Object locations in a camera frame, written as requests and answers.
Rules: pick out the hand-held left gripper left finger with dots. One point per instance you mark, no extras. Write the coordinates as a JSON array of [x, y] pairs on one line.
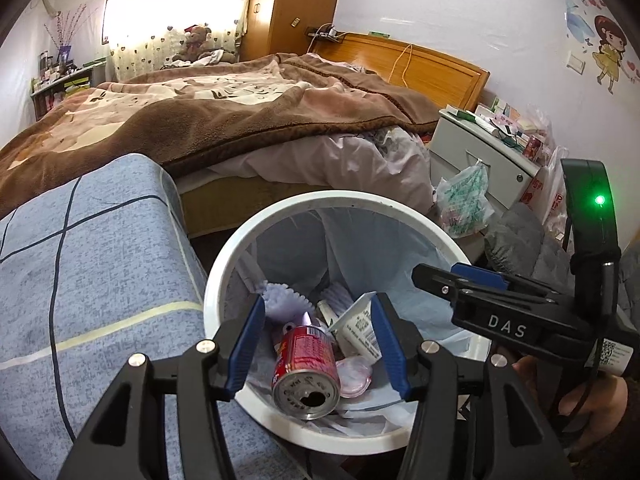
[[245, 347]]

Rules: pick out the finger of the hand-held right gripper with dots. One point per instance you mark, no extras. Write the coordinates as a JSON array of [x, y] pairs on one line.
[[505, 320], [480, 274]]

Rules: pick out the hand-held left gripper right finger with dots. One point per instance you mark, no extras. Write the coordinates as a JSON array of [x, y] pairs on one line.
[[389, 347]]

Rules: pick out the white yogurt cup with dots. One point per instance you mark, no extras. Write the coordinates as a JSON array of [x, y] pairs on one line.
[[357, 332]]

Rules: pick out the white foam fruit net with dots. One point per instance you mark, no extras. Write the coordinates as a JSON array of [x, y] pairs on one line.
[[280, 300]]

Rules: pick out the red cartoon drink can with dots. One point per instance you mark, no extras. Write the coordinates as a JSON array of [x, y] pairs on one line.
[[305, 365]]

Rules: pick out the white round waste bin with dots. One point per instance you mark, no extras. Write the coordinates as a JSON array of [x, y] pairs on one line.
[[220, 285]]

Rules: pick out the person's right hand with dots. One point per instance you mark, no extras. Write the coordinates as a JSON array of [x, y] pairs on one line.
[[607, 410]]

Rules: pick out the grey padded cloth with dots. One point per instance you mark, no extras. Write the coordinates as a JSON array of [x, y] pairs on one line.
[[525, 245]]

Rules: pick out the red print plastic bag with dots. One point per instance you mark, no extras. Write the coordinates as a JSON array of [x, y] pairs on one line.
[[550, 195]]

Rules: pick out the green print plastic bag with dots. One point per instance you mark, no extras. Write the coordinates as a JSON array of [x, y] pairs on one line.
[[465, 200]]

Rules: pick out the pale blue bin liner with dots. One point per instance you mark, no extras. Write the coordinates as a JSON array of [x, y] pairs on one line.
[[360, 250]]

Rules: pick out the white nightstand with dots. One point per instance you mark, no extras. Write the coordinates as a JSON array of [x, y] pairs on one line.
[[475, 150]]

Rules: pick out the pile of small boxes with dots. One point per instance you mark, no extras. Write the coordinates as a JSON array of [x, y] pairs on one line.
[[515, 127]]

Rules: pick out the tan mattress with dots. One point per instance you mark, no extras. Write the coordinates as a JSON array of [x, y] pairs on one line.
[[235, 200]]

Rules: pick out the blue checked tablecloth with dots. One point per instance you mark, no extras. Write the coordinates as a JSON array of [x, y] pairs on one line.
[[90, 285]]

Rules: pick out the pale pink bedsheet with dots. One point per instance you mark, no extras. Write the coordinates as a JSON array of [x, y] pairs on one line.
[[320, 160]]

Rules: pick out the wooden bed headboard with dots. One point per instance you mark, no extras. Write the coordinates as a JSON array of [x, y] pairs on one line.
[[435, 72]]

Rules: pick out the bed with brown blanket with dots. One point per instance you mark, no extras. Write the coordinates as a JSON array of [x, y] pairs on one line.
[[150, 120]]

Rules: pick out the power strip on headboard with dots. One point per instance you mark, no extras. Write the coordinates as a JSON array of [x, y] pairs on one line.
[[322, 34]]

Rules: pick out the brown teddy bear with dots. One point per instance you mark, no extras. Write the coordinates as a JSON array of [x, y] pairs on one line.
[[197, 42]]

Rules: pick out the cluttered side shelf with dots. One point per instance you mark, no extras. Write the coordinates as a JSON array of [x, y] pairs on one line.
[[60, 90]]

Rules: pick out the wooden wardrobe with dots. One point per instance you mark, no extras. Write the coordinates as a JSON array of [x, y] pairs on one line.
[[295, 0]]

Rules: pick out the heart print curtain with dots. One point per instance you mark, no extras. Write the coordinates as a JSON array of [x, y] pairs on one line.
[[165, 5]]

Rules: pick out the pink flower branches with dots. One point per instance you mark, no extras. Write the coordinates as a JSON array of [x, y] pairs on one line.
[[65, 30]]

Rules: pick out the white light switch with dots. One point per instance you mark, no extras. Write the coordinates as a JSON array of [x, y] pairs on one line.
[[575, 63]]

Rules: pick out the cartoon wall sticker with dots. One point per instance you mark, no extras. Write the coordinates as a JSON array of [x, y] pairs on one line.
[[607, 45]]

